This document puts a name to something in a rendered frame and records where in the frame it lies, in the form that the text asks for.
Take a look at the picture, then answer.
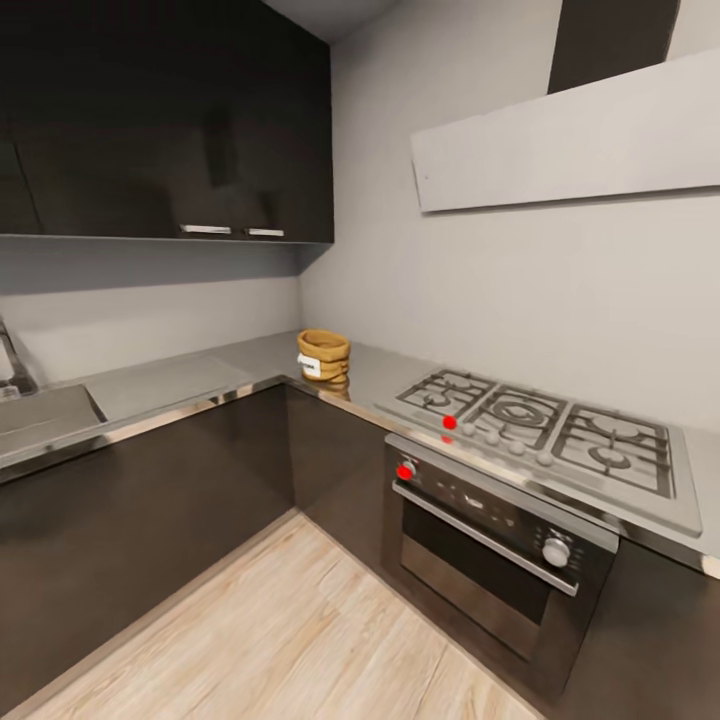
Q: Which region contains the popcorn bag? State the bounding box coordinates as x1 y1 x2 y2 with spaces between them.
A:
297 329 352 383

